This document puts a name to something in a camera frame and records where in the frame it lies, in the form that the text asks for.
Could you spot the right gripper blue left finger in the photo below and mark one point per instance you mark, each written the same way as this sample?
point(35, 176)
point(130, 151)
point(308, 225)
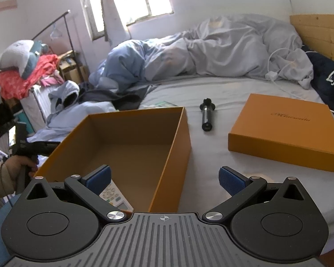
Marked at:
point(86, 190)

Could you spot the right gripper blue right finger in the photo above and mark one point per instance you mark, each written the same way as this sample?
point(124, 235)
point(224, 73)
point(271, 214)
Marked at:
point(243, 191)

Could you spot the white remote control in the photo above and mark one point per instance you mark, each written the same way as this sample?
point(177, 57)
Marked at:
point(114, 196)

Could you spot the person left hand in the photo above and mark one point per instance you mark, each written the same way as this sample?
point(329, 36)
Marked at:
point(16, 164)

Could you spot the white radiator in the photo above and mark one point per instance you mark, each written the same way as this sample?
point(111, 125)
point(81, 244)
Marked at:
point(37, 105)

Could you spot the grey hooded jacket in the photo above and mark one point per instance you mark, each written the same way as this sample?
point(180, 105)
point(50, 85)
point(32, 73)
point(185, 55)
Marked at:
point(67, 113)

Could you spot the open orange cardboard box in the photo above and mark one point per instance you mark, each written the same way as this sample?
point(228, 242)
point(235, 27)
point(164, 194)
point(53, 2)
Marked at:
point(147, 151)

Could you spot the orange box lid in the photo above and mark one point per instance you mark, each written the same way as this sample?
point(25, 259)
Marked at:
point(286, 130)

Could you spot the cardboard boxes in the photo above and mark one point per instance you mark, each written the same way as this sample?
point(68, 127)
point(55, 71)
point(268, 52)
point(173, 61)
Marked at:
point(70, 68)

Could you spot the plush toy pillow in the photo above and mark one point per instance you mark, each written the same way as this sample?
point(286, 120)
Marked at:
point(23, 55)

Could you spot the black clothing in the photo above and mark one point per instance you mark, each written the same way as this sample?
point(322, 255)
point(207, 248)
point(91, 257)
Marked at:
point(129, 100)

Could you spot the green white tissue packet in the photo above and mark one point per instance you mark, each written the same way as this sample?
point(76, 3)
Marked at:
point(162, 104)

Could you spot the black clothes rack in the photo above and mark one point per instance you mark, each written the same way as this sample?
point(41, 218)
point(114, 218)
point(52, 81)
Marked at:
point(57, 36)

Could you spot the navy printed pillow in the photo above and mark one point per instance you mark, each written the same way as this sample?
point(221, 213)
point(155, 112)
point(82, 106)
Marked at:
point(323, 81)

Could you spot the white hanging curtain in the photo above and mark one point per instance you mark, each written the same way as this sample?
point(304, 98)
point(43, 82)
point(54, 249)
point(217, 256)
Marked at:
point(115, 32)

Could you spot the grey blue duvet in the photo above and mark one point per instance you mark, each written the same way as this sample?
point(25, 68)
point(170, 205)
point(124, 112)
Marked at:
point(234, 45)

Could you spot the wooden headboard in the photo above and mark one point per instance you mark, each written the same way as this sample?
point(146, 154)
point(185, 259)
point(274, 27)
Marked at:
point(316, 31)

